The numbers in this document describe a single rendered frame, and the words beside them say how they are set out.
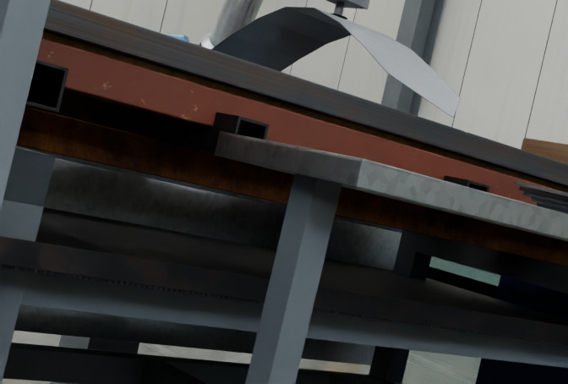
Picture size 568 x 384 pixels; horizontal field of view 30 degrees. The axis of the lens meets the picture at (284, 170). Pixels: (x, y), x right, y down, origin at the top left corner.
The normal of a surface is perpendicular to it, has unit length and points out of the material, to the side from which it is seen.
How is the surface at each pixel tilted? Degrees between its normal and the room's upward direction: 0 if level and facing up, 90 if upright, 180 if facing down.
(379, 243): 90
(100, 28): 90
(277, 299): 90
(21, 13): 90
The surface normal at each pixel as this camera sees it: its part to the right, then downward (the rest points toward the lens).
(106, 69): 0.61, 0.14
